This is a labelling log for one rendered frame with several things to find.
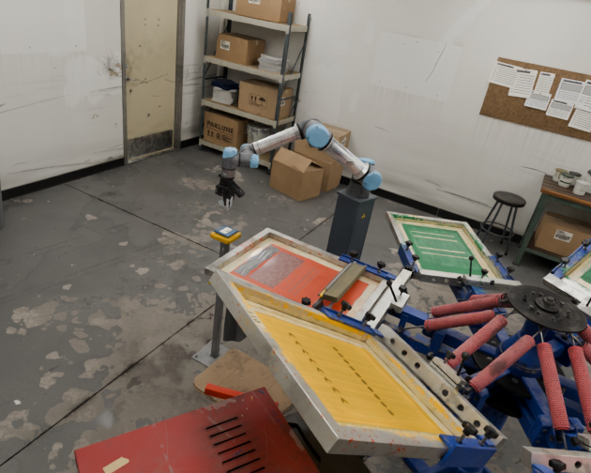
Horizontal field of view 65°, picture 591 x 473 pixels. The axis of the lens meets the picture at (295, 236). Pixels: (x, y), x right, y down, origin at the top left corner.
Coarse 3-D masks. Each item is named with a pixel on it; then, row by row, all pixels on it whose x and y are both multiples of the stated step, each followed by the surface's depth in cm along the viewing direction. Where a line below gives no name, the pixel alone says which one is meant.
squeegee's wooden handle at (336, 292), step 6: (354, 264) 241; (348, 270) 234; (354, 270) 234; (360, 270) 234; (342, 276) 229; (348, 276) 229; (354, 276) 229; (336, 282) 223; (342, 282) 223; (348, 282) 223; (354, 282) 227; (330, 288) 218; (336, 288) 218; (342, 288) 218; (348, 288) 221; (324, 294) 213; (330, 294) 213; (336, 294) 213; (342, 294) 216; (330, 300) 213; (336, 300) 211
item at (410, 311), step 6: (408, 306) 217; (402, 312) 213; (408, 312) 213; (414, 312) 213; (420, 312) 214; (408, 318) 213; (414, 318) 211; (420, 318) 210; (426, 318) 210; (414, 324) 213; (420, 324) 211
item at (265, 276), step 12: (264, 264) 246; (240, 276) 233; (252, 276) 234; (264, 276) 236; (276, 276) 237; (264, 288) 226; (276, 288) 228; (312, 288) 233; (300, 300) 222; (312, 300) 224; (324, 300) 225; (348, 300) 228
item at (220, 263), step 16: (256, 240) 260; (288, 240) 266; (224, 256) 240; (320, 256) 259; (336, 256) 257; (208, 272) 228; (224, 272) 227; (368, 272) 248; (384, 288) 236; (368, 304) 222
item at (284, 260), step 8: (280, 248) 263; (272, 256) 254; (280, 256) 255; (288, 256) 256; (296, 256) 258; (272, 264) 247; (280, 264) 248; (288, 264) 249; (296, 264) 251; (312, 264) 253; (320, 264) 255; (288, 272) 242; (328, 272) 248; (336, 272) 249; (320, 280) 241; (328, 280) 242; (352, 288) 238; (360, 288) 239; (344, 296) 231; (352, 296) 232; (360, 296) 233
